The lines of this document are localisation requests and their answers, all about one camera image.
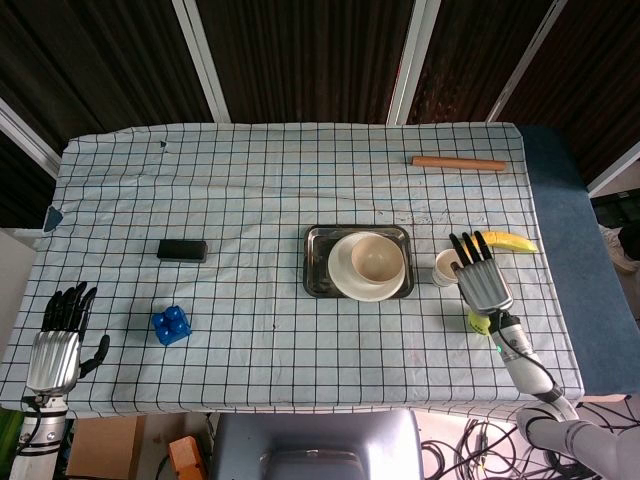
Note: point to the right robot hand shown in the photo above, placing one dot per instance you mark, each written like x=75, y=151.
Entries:
x=482, y=285

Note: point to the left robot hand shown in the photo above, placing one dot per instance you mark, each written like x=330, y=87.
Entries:
x=52, y=360

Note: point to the beige bowl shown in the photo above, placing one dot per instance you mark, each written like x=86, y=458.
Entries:
x=376, y=260

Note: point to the white round plate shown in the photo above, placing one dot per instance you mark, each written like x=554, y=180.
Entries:
x=345, y=286

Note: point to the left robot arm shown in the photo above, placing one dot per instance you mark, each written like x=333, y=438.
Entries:
x=40, y=435

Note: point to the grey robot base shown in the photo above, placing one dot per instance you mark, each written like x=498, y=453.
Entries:
x=315, y=440

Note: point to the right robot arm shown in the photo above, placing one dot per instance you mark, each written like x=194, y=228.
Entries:
x=525, y=370

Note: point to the metal tray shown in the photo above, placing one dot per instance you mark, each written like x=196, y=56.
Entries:
x=317, y=260

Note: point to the yellow tennis ball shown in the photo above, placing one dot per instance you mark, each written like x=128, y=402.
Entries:
x=477, y=323

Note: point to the white paper cup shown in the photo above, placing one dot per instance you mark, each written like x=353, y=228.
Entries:
x=442, y=274

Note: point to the yellow banana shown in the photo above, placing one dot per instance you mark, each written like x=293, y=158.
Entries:
x=510, y=241

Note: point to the brown cardboard box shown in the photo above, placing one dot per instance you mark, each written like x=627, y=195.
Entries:
x=102, y=447

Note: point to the blue felt table cover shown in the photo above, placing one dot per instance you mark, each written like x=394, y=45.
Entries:
x=565, y=225

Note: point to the blue building block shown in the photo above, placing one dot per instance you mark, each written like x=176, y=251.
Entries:
x=171, y=327

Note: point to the wooden rolling pin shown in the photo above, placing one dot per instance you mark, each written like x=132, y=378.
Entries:
x=457, y=164

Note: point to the black plastic crate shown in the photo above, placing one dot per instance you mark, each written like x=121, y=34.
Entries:
x=617, y=210

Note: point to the orange box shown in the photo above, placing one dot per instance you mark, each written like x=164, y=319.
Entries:
x=185, y=457

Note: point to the black rectangular box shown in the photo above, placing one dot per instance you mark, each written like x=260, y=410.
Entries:
x=181, y=250

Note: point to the checked light blue tablecloth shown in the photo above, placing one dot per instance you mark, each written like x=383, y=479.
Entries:
x=250, y=175

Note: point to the white partition frame post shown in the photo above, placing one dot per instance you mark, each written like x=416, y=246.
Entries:
x=412, y=60
x=200, y=60
x=25, y=135
x=617, y=172
x=525, y=60

